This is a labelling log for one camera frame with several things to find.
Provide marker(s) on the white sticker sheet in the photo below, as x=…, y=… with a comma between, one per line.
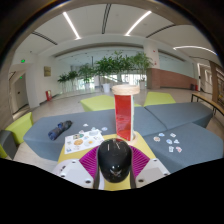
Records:
x=83, y=141

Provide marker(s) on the framed wall plaque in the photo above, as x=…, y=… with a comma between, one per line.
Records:
x=47, y=71

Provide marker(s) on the black computer mouse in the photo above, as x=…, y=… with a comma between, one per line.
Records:
x=115, y=160

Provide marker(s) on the green exit sign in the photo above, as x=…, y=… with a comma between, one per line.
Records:
x=23, y=61

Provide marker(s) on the red lantern with wooden ends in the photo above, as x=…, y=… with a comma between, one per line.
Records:
x=124, y=116

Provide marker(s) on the long grey upholstered bench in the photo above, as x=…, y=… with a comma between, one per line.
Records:
x=40, y=136

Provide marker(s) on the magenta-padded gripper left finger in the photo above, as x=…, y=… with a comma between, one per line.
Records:
x=71, y=173

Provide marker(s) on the lime green corner seat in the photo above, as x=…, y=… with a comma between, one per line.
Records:
x=20, y=126

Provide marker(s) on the group of ceiling strip lights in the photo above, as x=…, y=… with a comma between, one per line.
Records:
x=71, y=25

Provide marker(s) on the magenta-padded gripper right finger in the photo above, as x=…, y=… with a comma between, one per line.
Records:
x=151, y=173

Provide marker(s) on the lime green upholstered bench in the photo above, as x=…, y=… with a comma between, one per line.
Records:
x=159, y=99
x=96, y=102

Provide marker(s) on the dark grey stool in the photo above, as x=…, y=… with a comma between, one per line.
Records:
x=7, y=143

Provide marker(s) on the wooden slat bench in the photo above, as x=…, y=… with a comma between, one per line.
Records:
x=206, y=101

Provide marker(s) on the group of potted green plants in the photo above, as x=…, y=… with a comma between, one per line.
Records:
x=110, y=65

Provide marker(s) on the red fire extinguisher box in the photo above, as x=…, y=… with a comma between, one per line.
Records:
x=48, y=95

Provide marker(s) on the large grey upholstered bench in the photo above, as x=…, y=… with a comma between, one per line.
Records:
x=196, y=146

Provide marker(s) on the group of small stickers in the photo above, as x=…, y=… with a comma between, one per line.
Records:
x=156, y=138
x=104, y=128

